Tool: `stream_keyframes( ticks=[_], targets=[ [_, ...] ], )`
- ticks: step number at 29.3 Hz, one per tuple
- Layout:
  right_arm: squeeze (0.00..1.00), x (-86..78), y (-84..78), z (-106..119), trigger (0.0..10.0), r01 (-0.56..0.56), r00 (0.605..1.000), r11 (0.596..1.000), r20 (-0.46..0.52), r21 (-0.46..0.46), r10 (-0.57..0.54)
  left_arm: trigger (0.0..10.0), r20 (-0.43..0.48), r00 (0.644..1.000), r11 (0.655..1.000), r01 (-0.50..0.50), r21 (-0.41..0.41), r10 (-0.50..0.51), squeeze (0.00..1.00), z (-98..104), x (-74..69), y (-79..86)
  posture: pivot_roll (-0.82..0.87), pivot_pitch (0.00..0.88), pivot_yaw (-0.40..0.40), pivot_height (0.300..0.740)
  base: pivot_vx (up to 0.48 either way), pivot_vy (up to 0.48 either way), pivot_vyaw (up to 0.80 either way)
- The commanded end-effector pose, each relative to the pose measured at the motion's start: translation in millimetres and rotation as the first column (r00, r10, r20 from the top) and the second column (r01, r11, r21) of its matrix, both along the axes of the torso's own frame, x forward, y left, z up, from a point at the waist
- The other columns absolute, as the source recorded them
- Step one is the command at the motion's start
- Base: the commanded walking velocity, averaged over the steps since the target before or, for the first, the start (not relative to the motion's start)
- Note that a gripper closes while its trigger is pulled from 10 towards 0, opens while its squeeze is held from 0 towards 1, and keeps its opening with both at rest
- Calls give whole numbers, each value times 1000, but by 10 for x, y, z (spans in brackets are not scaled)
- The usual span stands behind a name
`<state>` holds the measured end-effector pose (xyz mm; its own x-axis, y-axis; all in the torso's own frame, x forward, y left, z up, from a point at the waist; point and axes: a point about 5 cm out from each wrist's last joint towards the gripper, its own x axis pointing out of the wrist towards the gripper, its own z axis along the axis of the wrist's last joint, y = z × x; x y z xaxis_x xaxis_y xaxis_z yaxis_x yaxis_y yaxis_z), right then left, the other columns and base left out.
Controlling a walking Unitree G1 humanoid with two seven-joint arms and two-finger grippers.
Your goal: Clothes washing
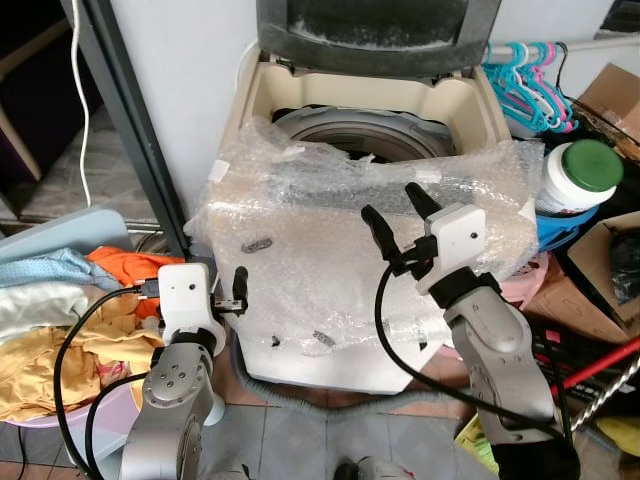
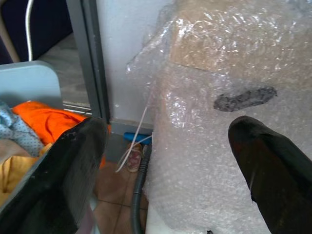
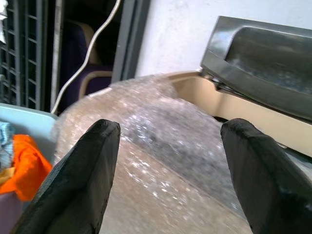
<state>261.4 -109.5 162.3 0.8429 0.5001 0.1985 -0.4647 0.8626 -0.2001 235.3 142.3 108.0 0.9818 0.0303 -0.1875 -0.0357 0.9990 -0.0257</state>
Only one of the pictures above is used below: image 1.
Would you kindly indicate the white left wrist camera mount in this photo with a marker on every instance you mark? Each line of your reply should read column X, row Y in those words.
column 187, row 295

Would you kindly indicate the light blue plastic chair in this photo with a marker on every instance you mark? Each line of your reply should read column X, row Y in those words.
column 70, row 228

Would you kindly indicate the lilac plastic laundry basin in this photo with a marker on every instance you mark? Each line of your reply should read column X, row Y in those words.
column 70, row 418

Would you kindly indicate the clear bubble wrap sheet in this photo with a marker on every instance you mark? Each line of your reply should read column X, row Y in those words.
column 300, row 250

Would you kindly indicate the dark metal door frame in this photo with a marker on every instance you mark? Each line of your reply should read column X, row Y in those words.
column 125, row 120

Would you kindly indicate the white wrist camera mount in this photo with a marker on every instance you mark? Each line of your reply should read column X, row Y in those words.
column 455, row 240
column 187, row 295

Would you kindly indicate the large open cardboard box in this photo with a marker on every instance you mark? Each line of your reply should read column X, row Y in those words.
column 590, row 290

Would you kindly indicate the white jar with green lid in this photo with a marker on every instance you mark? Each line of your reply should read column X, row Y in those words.
column 580, row 175

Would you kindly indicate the cyan plastic clothes hanger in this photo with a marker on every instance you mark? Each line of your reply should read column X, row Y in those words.
column 505, row 85

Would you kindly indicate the yellow cloth garment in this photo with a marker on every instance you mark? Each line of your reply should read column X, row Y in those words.
column 60, row 370

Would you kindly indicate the blue plastic basin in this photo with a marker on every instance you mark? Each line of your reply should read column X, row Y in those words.
column 560, row 230

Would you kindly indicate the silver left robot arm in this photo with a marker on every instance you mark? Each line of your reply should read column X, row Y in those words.
column 175, row 400

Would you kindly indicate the grey washer drum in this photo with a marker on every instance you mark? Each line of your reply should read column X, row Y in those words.
column 340, row 130

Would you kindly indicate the dark grey washer lid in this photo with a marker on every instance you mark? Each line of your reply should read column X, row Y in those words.
column 380, row 35

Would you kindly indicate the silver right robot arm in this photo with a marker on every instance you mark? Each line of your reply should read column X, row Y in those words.
column 500, row 360

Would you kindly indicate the grey robot leg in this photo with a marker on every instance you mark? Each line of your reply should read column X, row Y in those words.
column 375, row 470

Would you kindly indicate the pink plastic clothes hanger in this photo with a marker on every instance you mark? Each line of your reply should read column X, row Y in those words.
column 555, row 95

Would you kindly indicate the cream white cloth garment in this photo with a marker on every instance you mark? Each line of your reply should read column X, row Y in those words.
column 35, row 308

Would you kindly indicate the small brown cardboard box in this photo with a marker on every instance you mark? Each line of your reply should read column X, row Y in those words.
column 612, row 100

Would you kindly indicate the light blue cloth garment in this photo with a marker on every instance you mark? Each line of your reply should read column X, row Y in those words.
column 50, row 268

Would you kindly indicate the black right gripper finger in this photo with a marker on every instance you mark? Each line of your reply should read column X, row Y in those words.
column 422, row 203
column 380, row 232

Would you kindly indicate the orange cloth garment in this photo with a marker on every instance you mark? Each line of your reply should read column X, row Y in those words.
column 125, row 268

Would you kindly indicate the silver metal hanger rod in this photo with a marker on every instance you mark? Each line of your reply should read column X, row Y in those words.
column 600, row 45

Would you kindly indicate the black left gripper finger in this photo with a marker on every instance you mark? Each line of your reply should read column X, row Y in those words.
column 241, row 284

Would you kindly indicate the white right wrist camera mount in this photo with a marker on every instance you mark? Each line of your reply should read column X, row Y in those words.
column 455, row 240

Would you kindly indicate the beige top-load washing machine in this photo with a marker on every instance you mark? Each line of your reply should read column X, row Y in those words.
column 300, row 90

